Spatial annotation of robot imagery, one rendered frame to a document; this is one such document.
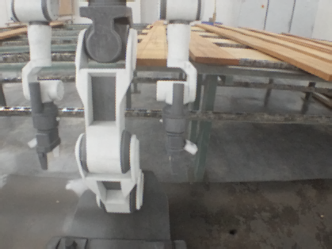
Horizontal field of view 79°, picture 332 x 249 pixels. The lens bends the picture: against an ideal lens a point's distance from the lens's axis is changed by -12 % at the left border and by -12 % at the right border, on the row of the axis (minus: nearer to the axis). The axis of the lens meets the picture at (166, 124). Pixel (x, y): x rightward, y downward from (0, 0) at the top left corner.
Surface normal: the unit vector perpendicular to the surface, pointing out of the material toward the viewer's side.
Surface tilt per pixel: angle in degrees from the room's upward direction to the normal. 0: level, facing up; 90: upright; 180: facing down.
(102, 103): 80
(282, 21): 90
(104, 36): 90
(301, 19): 90
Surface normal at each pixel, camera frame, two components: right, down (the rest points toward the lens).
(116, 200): 0.05, -0.54
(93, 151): 0.05, 0.06
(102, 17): 0.04, 0.46
